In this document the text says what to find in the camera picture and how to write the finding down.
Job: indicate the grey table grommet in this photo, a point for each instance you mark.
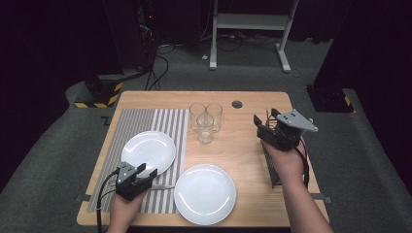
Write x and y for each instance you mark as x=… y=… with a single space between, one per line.
x=237 y=104

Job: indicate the person's left hand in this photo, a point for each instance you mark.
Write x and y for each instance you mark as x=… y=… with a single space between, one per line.
x=124 y=210

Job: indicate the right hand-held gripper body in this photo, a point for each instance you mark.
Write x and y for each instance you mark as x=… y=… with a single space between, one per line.
x=285 y=136

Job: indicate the white metal stand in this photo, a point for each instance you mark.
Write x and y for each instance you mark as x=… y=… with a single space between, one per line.
x=249 y=22

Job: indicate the person's right hand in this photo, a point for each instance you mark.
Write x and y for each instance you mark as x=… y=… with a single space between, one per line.
x=288 y=165

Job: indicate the grey striped placemat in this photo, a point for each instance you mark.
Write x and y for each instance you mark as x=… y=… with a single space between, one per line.
x=136 y=119

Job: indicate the white round plate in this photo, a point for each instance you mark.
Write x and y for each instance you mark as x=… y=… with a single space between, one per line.
x=205 y=194
x=149 y=149

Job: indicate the black tape mark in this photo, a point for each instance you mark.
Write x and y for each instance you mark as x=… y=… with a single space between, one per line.
x=106 y=121

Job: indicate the clear drinking glass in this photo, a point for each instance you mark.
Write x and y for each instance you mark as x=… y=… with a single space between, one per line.
x=217 y=116
x=205 y=132
x=194 y=118

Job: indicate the yellow black striped base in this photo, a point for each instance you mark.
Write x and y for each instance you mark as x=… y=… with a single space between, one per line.
x=107 y=97

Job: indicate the black stand base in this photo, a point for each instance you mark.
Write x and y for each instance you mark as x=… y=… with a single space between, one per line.
x=330 y=100

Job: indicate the small white plug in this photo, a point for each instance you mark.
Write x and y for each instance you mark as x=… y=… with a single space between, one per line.
x=204 y=57

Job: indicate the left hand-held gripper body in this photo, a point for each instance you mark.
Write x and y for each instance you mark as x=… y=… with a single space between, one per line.
x=129 y=184

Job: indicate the grey tape piece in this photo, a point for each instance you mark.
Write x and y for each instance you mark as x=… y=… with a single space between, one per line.
x=322 y=198
x=83 y=197

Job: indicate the dark equipment rack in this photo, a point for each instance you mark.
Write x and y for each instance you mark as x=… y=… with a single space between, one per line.
x=142 y=32

